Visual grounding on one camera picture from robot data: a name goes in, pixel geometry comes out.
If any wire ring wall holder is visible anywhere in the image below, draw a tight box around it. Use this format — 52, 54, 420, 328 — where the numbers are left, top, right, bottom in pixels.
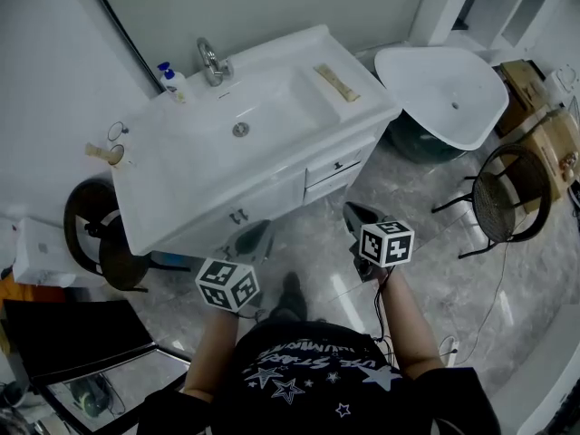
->
106, 121, 131, 171

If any flat cardboard box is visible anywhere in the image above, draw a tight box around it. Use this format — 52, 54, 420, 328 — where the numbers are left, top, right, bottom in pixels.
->
497, 59, 553, 138

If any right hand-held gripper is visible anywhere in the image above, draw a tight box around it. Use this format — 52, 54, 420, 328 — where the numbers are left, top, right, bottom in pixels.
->
343, 200, 416, 284

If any white power strip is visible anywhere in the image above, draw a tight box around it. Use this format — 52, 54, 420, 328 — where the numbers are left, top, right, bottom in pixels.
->
438, 335, 461, 367

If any beige toiletry item with cap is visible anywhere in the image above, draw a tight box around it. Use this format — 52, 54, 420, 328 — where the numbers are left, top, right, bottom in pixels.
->
84, 142, 115, 163

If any person's black star-print shirt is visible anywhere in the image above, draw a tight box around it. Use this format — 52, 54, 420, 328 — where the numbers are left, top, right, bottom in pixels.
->
134, 318, 509, 435

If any white appliance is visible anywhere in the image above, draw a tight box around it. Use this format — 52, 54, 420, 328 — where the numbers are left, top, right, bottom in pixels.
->
542, 63, 580, 108

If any black wire mesh chair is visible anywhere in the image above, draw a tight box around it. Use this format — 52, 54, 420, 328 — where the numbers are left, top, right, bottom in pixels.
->
430, 142, 555, 261

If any white vanity cabinet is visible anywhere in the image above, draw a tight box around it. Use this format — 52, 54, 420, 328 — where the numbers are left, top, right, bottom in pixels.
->
129, 134, 378, 256

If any black round chair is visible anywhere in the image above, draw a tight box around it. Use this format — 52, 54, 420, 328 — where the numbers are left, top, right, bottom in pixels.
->
63, 179, 151, 295

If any thin floor cable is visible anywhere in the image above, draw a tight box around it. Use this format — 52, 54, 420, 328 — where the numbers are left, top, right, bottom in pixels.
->
455, 241, 510, 367

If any person's black shoe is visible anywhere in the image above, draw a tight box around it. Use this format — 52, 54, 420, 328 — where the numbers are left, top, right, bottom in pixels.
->
270, 271, 310, 324

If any dark green basin base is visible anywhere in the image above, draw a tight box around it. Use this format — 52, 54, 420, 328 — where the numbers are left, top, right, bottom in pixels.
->
388, 110, 459, 166

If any large cardboard box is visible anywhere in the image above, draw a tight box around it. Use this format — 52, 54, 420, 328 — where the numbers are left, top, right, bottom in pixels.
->
519, 108, 580, 218

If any person's right forearm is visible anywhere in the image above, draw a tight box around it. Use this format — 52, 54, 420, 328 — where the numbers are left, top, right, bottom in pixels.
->
374, 269, 449, 372

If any beige tube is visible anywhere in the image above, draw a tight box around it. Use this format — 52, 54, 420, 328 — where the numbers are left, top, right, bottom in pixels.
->
313, 63, 362, 104

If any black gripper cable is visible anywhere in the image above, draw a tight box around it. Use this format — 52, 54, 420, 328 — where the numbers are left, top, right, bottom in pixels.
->
372, 273, 396, 363

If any white sink counter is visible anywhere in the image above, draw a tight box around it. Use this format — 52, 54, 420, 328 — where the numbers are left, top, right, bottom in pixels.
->
111, 24, 402, 226

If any white foam box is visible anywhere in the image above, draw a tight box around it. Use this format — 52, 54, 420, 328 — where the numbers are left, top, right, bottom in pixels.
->
12, 217, 79, 288

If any white freestanding basin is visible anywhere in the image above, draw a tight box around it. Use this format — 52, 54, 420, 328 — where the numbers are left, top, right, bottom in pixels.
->
372, 45, 511, 151

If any white pump bottle blue cap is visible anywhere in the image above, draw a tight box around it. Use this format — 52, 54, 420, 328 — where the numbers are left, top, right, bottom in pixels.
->
156, 61, 189, 106

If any white shelf unit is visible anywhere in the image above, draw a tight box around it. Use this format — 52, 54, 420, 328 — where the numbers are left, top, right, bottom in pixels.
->
490, 0, 580, 50

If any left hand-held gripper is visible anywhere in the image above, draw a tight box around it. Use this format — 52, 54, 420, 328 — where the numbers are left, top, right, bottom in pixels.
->
194, 218, 275, 314

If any chrome faucet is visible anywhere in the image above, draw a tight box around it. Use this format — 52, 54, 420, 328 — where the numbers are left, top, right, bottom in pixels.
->
195, 36, 235, 88

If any person's left forearm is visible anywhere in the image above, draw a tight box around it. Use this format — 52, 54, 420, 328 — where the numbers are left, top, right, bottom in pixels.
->
182, 304, 255, 399

